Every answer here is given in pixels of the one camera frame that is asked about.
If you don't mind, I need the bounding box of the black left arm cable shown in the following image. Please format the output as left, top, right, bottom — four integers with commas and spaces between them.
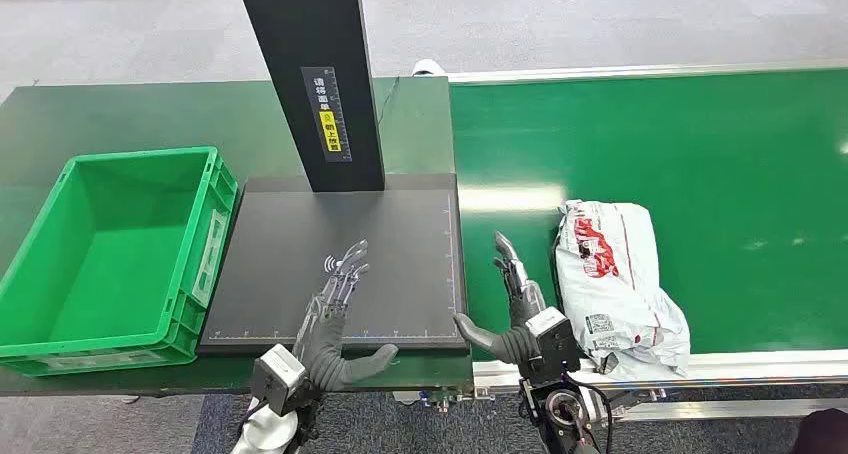
235, 397, 268, 440

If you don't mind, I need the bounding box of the white red-printed package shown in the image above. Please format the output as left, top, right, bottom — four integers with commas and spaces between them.
553, 199, 692, 381

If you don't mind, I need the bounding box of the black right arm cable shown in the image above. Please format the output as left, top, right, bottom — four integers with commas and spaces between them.
564, 370, 615, 454

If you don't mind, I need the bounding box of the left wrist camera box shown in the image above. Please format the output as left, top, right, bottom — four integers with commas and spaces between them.
250, 344, 308, 418

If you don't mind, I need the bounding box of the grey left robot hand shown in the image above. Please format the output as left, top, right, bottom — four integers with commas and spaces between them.
293, 240, 400, 393

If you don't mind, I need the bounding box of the green conveyor belt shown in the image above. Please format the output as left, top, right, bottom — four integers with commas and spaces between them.
449, 67, 848, 364

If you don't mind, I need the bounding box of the green plastic crate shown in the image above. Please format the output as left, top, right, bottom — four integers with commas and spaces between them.
0, 146, 240, 379

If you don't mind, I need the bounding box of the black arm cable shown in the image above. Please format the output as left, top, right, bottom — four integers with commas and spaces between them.
564, 370, 615, 454
235, 397, 268, 440

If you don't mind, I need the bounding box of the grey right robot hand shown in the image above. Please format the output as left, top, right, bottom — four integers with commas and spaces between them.
453, 231, 547, 366

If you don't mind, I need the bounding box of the black scanner base plate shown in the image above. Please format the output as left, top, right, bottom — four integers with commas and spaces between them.
196, 173, 471, 358

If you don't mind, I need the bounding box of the thin black table cable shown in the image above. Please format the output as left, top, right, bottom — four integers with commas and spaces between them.
375, 76, 401, 132

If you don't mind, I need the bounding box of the dark rounded object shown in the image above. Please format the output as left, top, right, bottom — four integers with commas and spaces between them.
790, 407, 848, 454

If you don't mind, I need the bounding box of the metal bracket under table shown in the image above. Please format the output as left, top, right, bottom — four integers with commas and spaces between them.
390, 384, 496, 415

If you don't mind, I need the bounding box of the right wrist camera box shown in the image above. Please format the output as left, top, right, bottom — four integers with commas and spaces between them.
525, 307, 584, 383

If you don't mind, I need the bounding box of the aluminium conveyor frame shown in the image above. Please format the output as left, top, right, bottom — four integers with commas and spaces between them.
446, 58, 848, 427

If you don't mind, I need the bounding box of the black scanner column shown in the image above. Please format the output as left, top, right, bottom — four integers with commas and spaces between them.
233, 0, 388, 195

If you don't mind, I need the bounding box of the grey metal clamp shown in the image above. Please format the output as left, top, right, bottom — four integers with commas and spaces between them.
586, 387, 668, 424

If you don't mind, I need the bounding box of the dark green table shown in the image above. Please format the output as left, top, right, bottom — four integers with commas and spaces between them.
0, 75, 476, 400

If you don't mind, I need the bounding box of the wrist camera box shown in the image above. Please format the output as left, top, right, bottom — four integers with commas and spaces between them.
250, 344, 308, 418
525, 307, 584, 383

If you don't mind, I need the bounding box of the black and yellow label sticker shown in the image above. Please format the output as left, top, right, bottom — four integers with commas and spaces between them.
300, 65, 354, 165

